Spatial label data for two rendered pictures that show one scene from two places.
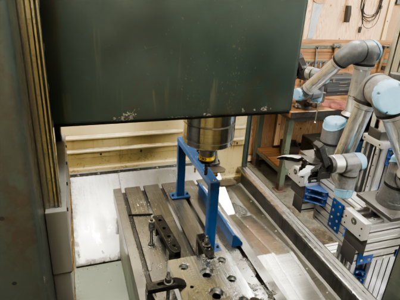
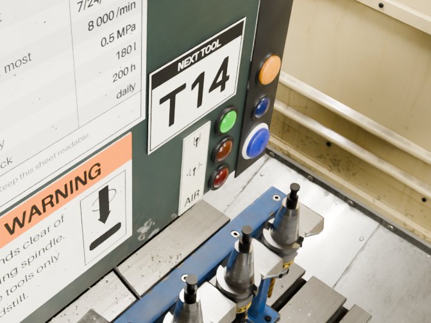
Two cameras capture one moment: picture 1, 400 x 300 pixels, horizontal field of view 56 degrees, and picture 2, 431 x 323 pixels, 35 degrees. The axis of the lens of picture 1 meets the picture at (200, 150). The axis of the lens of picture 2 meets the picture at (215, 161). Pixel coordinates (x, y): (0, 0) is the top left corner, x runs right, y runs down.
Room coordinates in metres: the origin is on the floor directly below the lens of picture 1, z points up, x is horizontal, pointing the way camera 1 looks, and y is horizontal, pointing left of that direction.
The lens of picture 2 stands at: (1.14, -0.47, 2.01)
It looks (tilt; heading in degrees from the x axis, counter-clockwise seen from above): 44 degrees down; 55
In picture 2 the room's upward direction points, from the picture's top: 7 degrees clockwise
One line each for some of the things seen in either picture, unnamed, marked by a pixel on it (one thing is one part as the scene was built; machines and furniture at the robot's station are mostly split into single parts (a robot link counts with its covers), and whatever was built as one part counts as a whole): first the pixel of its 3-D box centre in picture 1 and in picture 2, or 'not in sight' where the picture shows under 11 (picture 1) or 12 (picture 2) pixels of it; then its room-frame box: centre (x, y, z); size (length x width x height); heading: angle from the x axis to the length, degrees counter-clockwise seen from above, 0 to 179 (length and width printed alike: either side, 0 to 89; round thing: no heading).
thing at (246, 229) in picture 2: not in sight; (245, 238); (1.52, -0.02, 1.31); 0.02 x 0.02 x 0.03
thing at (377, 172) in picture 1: (355, 215); not in sight; (1.74, -0.87, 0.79); 0.36 x 0.27 x 0.85; 19
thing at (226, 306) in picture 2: not in sight; (213, 306); (1.46, -0.04, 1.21); 0.07 x 0.05 x 0.01; 110
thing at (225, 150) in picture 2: not in sight; (223, 150); (1.38, -0.13, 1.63); 0.02 x 0.01 x 0.02; 20
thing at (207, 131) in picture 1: (209, 122); not in sight; (1.08, -0.02, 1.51); 0.16 x 0.16 x 0.12
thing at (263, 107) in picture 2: not in sight; (261, 107); (1.42, -0.12, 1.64); 0.02 x 0.01 x 0.02; 20
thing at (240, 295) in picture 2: not in sight; (237, 281); (1.52, -0.02, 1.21); 0.06 x 0.06 x 0.03
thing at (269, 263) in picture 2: not in sight; (260, 259); (1.57, 0.00, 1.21); 0.07 x 0.05 x 0.01; 110
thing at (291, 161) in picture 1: (288, 162); not in sight; (1.33, -0.35, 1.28); 0.09 x 0.03 x 0.06; 74
